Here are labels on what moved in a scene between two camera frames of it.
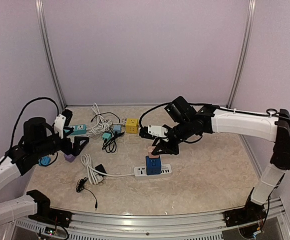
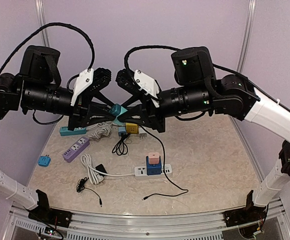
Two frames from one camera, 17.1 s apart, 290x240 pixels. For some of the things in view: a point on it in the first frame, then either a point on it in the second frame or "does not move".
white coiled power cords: (102, 126) does not move
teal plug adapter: (106, 135) -> (117, 110)
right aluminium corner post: (251, 13) does not move
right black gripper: (167, 148) -> (150, 116)
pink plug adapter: (150, 149) -> (153, 158)
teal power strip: (78, 129) does not move
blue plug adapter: (44, 161) does not move
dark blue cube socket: (153, 165) does not move
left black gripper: (75, 149) -> (83, 110)
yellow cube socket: (132, 125) does not move
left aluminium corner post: (41, 16) does not move
